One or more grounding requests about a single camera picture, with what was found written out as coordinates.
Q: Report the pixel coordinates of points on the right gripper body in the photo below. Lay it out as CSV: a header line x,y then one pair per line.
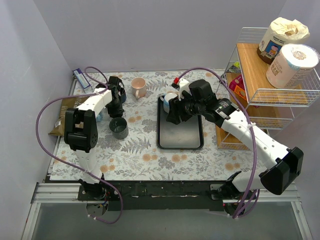
x,y
178,110

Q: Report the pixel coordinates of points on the blue white mug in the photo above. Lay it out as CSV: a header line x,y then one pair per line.
x,y
165,99

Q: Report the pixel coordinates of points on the black tray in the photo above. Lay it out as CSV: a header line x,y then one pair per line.
x,y
187,135

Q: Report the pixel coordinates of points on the dark blue mug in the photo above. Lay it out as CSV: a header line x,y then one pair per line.
x,y
122,94

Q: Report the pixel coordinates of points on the small purple white box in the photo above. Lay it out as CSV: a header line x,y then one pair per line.
x,y
80,77

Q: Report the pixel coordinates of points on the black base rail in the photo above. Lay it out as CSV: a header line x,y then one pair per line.
x,y
160,195

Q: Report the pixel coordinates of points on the pink orange box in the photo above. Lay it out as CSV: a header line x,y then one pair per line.
x,y
236,84

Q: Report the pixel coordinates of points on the brown snack bag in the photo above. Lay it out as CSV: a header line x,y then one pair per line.
x,y
67,103

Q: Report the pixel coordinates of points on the floral table mat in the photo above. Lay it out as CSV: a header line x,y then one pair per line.
x,y
137,157

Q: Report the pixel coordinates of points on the pink mug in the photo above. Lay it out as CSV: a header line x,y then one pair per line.
x,y
138,87

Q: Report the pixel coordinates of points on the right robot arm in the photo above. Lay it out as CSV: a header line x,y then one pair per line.
x,y
282,165

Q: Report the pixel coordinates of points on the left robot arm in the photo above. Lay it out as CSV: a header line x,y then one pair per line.
x,y
81,131

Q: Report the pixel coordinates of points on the brown printed toilet roll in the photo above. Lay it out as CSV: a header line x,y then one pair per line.
x,y
281,31

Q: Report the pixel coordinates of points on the wire wooden shelf rack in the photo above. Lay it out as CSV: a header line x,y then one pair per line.
x,y
272,109

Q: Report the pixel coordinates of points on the light blue faceted mug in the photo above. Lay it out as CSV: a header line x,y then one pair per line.
x,y
99,117

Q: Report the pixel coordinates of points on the wrapped white toilet roll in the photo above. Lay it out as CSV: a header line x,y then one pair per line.
x,y
292,64

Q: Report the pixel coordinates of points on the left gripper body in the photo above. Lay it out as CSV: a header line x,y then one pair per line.
x,y
115,110

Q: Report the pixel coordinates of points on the dark grey mug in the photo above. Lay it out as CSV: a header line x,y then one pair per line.
x,y
119,128

